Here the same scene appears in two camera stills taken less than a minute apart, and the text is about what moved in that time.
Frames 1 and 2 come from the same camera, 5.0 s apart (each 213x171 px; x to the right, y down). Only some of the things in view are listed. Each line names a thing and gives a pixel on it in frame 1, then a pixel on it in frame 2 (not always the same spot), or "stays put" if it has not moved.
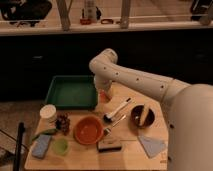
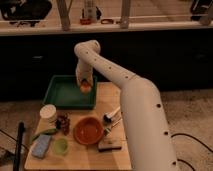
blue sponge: [41, 145] stays put
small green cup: [60, 146] stays put
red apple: [103, 97] -> [85, 87]
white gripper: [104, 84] -> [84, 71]
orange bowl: [88, 130] stays put
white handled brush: [109, 116] stays put
